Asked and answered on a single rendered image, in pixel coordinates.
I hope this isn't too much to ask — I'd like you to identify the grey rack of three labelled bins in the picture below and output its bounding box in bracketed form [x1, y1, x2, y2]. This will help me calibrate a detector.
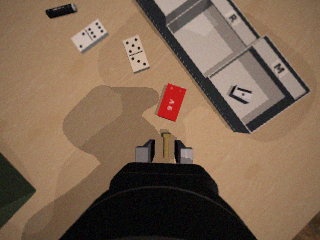
[136, 0, 312, 134]

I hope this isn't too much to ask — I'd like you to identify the white domino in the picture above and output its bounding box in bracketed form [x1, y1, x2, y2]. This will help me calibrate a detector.
[123, 35, 150, 74]
[71, 19, 109, 54]

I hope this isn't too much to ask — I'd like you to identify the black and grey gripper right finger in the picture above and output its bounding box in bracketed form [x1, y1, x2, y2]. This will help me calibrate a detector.
[174, 140, 193, 164]

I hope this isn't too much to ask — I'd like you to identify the red 9 v battery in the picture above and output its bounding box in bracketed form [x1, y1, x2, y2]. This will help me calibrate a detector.
[157, 83, 186, 122]

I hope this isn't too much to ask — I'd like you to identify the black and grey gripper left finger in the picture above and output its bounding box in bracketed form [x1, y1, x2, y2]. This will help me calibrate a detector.
[135, 139, 155, 163]

